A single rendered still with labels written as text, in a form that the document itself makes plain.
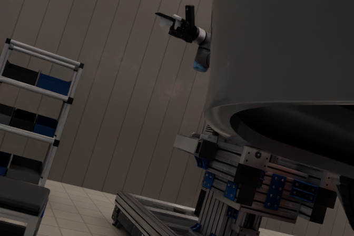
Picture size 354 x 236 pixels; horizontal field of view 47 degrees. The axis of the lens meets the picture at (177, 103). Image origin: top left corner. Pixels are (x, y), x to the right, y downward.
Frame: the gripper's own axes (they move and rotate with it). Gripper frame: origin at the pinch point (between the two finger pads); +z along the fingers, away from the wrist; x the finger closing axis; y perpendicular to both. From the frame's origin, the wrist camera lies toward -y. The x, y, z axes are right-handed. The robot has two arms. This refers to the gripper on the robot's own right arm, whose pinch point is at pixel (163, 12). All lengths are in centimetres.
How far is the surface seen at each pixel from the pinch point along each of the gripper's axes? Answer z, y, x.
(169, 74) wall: -142, 18, 185
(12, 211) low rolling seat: 43, 91, -25
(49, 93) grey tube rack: 1, 63, 97
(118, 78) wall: -94, 41, 194
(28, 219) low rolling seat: 37, 92, -28
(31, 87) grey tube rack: 12, 63, 100
